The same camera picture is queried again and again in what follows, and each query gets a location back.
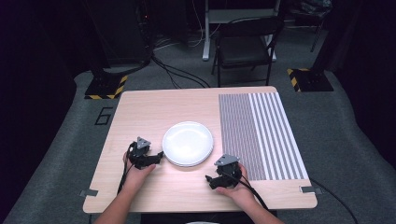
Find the grey tape strip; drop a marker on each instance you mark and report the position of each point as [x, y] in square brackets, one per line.
[311, 189]
[88, 193]

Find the grey white striped mat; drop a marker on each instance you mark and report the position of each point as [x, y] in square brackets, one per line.
[264, 133]

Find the person's left hand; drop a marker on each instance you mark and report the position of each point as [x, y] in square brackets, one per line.
[134, 178]

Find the black folding chair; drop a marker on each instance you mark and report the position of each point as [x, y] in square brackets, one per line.
[246, 46]

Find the dark furniture with clutter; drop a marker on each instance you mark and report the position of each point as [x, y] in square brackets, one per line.
[311, 12]

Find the white desk frame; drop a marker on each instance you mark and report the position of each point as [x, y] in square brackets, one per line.
[206, 34]

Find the black equipment cabinet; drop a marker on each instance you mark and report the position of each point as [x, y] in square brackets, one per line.
[124, 31]

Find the person's right hand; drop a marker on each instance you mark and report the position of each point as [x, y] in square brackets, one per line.
[241, 193]

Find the hazard-striped black stand base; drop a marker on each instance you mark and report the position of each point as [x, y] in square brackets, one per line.
[104, 87]
[311, 80]

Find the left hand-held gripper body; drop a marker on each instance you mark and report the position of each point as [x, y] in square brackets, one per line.
[139, 154]

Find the person's dark clothing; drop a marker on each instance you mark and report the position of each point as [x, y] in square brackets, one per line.
[174, 217]

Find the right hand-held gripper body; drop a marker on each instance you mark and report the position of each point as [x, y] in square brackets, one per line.
[229, 174]

